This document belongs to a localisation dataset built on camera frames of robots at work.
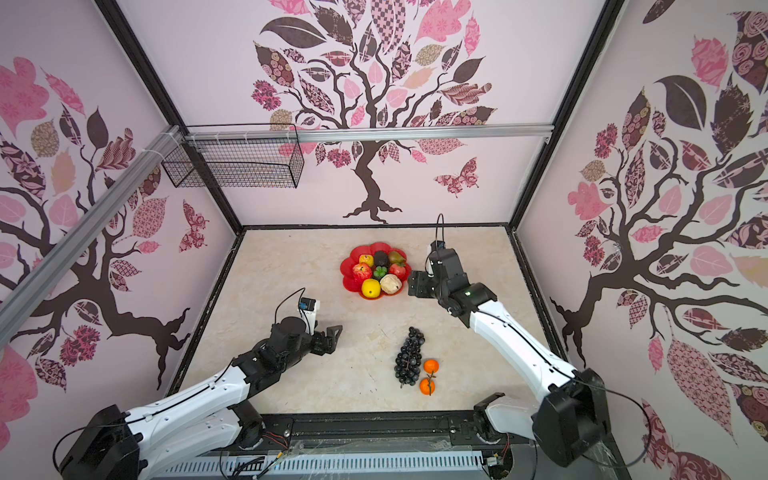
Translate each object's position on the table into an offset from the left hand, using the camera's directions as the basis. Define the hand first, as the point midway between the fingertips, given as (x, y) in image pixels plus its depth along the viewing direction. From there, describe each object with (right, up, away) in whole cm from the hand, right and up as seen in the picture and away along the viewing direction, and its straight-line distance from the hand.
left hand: (330, 331), depth 83 cm
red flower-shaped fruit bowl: (+5, +12, +14) cm, 19 cm away
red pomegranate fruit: (+7, +16, +16) cm, 24 cm away
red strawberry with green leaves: (+20, +17, +17) cm, 31 cm away
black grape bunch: (+22, -9, -1) cm, 24 cm away
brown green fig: (+19, +21, +20) cm, 35 cm away
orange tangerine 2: (+27, -14, -4) cm, 31 cm away
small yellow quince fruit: (+9, +21, +20) cm, 30 cm away
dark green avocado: (+14, +21, +21) cm, 33 cm away
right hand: (+25, +16, -2) cm, 30 cm away
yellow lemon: (+11, +11, +11) cm, 19 cm away
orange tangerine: (+29, -10, -1) cm, 31 cm away
